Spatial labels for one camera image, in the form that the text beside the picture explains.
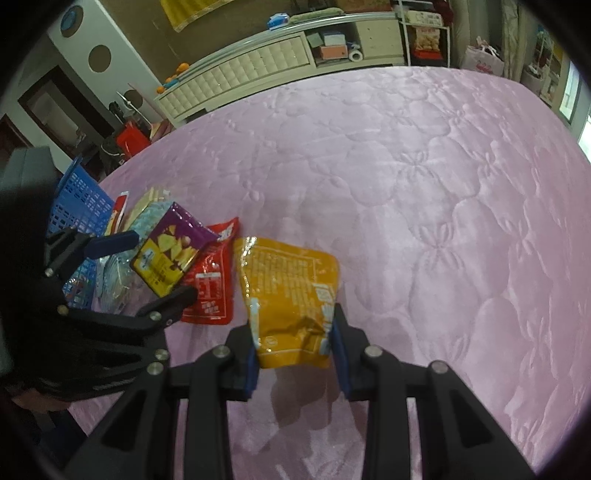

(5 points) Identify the beige patterned curtain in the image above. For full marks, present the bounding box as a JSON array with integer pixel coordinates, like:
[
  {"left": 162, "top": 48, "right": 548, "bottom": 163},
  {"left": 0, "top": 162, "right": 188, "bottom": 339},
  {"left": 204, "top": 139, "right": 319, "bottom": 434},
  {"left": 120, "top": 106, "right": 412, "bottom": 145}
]
[{"left": 455, "top": 0, "right": 541, "bottom": 79}]

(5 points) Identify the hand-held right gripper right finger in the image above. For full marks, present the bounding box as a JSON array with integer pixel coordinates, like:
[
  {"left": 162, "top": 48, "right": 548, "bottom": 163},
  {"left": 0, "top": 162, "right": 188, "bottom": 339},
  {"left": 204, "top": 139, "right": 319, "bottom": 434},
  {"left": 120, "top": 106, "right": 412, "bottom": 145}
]
[{"left": 330, "top": 304, "right": 539, "bottom": 480}]

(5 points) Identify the person's left hand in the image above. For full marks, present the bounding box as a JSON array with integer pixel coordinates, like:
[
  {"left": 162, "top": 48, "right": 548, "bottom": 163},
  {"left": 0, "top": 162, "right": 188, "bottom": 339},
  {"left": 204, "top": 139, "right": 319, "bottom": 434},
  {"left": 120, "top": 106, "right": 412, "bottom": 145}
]
[{"left": 9, "top": 389, "right": 71, "bottom": 415}]

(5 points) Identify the blue plastic basket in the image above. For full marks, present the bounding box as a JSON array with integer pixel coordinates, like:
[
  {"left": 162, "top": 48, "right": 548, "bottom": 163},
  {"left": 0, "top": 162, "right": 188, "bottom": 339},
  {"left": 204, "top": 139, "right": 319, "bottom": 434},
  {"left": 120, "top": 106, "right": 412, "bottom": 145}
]
[{"left": 46, "top": 154, "right": 134, "bottom": 319}]

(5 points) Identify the clear pale blue snack packet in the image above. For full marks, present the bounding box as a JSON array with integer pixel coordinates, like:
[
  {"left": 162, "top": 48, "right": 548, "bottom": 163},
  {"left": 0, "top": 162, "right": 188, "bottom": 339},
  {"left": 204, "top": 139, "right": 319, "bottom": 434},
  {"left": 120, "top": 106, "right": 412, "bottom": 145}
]
[{"left": 92, "top": 251, "right": 153, "bottom": 315}]

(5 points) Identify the white metal shelf rack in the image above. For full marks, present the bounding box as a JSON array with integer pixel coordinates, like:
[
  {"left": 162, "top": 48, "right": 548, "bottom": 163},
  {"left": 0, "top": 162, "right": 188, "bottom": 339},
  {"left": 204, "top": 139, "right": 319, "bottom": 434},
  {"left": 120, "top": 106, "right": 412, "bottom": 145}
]
[{"left": 392, "top": 0, "right": 455, "bottom": 68}]

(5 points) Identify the orange printed bag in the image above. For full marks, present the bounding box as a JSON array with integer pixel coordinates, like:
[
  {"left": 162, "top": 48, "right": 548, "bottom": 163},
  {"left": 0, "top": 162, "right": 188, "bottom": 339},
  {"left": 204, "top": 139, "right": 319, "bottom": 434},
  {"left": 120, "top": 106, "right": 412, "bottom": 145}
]
[{"left": 413, "top": 25, "right": 444, "bottom": 51}]

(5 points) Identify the cream cracker packet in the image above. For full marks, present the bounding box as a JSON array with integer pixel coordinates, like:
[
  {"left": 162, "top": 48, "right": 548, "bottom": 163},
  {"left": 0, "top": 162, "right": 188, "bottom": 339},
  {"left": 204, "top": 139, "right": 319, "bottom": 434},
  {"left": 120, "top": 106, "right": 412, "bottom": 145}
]
[{"left": 122, "top": 185, "right": 174, "bottom": 241}]

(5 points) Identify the small red snack packet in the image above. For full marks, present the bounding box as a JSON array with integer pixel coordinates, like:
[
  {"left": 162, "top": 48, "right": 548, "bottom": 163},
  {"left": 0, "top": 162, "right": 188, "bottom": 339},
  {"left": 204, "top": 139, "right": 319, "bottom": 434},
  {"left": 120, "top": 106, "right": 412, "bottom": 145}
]
[{"left": 180, "top": 217, "right": 241, "bottom": 326}]

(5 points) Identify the blue wall plate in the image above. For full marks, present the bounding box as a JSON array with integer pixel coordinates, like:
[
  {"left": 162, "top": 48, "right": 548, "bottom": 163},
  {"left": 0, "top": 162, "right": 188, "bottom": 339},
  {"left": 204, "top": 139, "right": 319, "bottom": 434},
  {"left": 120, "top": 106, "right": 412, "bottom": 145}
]
[{"left": 62, "top": 7, "right": 86, "bottom": 33}]

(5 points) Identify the red bag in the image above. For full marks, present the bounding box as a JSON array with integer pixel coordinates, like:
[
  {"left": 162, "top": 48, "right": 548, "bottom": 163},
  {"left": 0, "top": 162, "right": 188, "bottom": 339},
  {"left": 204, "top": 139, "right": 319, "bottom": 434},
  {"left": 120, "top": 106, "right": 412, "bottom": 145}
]
[{"left": 115, "top": 122, "right": 151, "bottom": 158}]

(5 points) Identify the yellow cloth cover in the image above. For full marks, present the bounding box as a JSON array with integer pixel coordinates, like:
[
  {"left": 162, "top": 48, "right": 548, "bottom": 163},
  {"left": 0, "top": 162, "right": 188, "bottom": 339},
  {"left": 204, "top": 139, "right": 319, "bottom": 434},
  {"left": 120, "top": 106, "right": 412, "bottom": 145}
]
[{"left": 159, "top": 0, "right": 236, "bottom": 33}]

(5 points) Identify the large red snack packet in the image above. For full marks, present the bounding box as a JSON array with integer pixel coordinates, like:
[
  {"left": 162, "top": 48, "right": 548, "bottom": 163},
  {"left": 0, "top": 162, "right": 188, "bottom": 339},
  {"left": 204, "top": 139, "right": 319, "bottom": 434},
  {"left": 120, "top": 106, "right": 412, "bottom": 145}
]
[{"left": 104, "top": 191, "right": 132, "bottom": 236}]

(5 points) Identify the pink broom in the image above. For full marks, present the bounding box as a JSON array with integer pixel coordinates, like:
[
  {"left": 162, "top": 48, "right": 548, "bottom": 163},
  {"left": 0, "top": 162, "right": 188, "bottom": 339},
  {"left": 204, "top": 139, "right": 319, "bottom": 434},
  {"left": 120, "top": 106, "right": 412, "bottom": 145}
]
[{"left": 150, "top": 117, "right": 174, "bottom": 141}]

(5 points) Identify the brown cardboard box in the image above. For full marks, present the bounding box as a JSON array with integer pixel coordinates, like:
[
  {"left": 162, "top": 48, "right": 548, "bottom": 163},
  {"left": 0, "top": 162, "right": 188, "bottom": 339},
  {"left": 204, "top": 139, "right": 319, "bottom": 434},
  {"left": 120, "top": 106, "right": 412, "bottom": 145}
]
[{"left": 342, "top": 0, "right": 393, "bottom": 12}]

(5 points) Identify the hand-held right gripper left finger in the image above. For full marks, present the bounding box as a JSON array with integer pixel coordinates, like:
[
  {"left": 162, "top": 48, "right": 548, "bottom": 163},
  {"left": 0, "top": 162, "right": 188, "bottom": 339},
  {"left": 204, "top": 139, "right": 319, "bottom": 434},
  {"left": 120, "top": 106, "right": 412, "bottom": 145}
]
[{"left": 65, "top": 323, "right": 259, "bottom": 480}]

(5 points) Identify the green folded cloth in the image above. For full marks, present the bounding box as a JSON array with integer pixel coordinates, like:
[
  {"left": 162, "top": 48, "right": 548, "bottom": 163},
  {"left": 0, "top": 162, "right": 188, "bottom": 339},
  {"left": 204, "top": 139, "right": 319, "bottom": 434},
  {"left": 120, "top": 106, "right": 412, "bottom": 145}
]
[{"left": 288, "top": 8, "right": 345, "bottom": 24}]

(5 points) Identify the grey blue box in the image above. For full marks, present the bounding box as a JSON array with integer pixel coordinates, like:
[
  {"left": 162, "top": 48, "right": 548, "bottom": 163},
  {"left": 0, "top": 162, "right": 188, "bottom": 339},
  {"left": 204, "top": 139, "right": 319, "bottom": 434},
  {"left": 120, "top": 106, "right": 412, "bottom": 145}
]
[{"left": 308, "top": 32, "right": 347, "bottom": 47}]

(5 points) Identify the purple snack packet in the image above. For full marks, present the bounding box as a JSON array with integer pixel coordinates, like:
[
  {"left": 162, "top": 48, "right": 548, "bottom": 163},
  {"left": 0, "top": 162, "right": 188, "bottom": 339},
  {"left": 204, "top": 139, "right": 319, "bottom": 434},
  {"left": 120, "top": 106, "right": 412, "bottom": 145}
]
[{"left": 130, "top": 202, "right": 221, "bottom": 298}]

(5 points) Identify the pink shopping bag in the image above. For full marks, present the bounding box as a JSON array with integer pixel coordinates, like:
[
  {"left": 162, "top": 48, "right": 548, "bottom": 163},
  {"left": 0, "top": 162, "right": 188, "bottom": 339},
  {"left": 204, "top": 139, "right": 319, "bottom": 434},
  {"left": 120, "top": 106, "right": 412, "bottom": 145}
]
[{"left": 462, "top": 39, "right": 506, "bottom": 77}]

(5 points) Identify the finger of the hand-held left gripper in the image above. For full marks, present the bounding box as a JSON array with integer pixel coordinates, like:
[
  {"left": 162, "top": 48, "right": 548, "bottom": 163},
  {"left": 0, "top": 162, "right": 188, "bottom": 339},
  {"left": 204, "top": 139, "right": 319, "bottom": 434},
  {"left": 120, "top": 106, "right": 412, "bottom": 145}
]
[
  {"left": 56, "top": 285, "right": 199, "bottom": 334},
  {"left": 45, "top": 228, "right": 140, "bottom": 278}
]

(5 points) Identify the white tufted media cabinet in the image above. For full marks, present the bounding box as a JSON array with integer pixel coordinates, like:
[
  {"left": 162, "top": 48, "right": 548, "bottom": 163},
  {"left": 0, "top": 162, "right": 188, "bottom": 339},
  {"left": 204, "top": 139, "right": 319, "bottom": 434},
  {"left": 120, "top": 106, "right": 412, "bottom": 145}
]
[{"left": 154, "top": 11, "right": 407, "bottom": 127}]

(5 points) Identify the orange yellow snack packet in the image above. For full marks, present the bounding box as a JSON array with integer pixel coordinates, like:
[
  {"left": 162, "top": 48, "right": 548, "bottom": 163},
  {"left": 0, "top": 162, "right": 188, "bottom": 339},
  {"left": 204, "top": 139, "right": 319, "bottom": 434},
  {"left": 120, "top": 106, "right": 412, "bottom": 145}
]
[{"left": 233, "top": 236, "right": 341, "bottom": 370}]

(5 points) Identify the black bag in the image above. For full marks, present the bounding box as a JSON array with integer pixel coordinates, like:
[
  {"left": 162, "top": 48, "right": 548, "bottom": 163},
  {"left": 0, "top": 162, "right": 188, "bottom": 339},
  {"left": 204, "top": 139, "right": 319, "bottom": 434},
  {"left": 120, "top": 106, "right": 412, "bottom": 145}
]
[{"left": 97, "top": 138, "right": 127, "bottom": 174}]

